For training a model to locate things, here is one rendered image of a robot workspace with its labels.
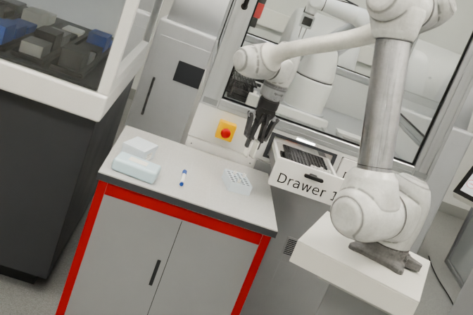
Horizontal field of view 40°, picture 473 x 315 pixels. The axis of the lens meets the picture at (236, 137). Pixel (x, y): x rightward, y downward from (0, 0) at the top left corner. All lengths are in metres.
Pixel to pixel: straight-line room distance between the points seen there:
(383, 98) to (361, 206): 0.31
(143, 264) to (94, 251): 0.17
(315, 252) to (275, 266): 0.96
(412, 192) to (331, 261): 0.32
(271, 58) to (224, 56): 0.48
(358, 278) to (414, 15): 0.77
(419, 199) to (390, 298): 0.31
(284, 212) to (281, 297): 0.40
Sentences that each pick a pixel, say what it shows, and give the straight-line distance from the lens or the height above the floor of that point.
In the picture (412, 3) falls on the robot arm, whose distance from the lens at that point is 1.88.
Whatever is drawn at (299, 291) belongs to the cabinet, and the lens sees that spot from 2.98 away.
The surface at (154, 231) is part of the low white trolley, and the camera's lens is 2.21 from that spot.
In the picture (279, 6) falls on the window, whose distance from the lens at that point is 2.62.
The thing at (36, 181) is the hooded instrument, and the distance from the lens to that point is 2.67.
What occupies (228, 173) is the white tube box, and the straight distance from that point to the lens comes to 2.43.
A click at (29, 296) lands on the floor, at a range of 2.84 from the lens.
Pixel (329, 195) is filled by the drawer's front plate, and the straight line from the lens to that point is 2.44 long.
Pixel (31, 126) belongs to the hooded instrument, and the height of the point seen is 0.68.
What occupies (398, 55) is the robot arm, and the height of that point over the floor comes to 1.44.
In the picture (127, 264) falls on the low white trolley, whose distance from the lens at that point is 2.27.
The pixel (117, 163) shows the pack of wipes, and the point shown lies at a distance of 2.17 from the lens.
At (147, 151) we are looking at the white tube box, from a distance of 2.31.
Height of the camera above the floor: 1.55
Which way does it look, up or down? 15 degrees down
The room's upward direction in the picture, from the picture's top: 21 degrees clockwise
